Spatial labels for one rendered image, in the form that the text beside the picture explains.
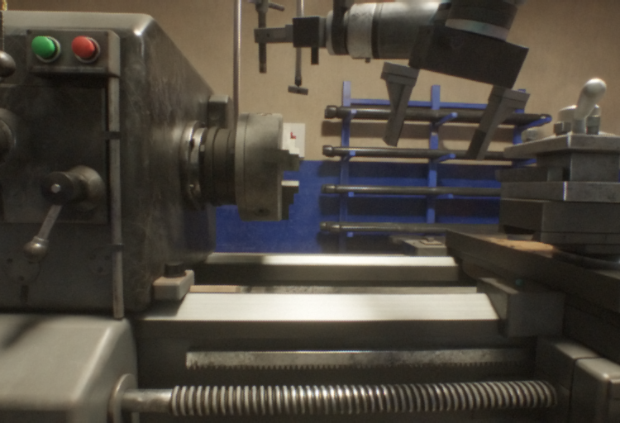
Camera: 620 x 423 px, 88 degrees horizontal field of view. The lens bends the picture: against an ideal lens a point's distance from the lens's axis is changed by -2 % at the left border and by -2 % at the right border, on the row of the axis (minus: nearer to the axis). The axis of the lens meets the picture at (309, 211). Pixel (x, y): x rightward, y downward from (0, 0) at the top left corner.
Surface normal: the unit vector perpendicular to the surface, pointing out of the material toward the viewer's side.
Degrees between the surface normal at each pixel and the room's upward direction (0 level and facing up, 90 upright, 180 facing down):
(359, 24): 97
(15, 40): 90
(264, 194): 119
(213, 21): 90
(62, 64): 90
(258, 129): 54
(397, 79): 113
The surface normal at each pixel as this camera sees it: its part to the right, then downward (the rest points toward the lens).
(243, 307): 0.04, -0.76
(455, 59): 0.08, 0.47
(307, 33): -0.36, 0.40
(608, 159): 0.02, 0.07
